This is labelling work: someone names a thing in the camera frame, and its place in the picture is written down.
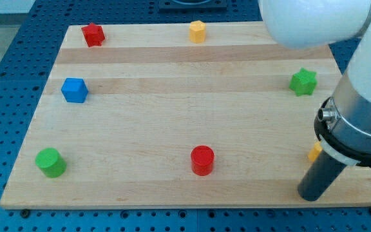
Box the wooden board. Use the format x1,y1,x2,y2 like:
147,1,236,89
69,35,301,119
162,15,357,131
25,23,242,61
0,22,371,209

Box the yellow hexagon block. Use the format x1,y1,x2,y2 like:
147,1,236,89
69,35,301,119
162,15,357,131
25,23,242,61
189,21,206,43

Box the red star block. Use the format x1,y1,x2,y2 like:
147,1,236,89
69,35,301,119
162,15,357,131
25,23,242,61
81,23,105,47

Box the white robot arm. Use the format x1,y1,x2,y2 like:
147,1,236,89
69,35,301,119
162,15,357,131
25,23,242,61
258,0,371,201

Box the yellow block behind tool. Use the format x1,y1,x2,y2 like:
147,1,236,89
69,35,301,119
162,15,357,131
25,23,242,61
307,141,323,162

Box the green cylinder block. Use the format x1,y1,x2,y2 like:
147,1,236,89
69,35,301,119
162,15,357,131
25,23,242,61
35,148,67,178

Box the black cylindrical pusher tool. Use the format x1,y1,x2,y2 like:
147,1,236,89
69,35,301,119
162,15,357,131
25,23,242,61
298,150,347,202

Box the blue cube block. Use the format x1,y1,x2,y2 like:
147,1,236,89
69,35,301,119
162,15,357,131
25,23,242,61
61,77,88,103

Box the red cylinder block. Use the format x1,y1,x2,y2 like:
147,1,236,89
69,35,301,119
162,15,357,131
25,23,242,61
191,145,214,176

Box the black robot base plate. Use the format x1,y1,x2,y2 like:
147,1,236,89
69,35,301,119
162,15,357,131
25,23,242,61
157,0,227,12

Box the green star block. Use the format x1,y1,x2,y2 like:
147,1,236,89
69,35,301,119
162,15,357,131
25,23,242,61
289,68,318,96

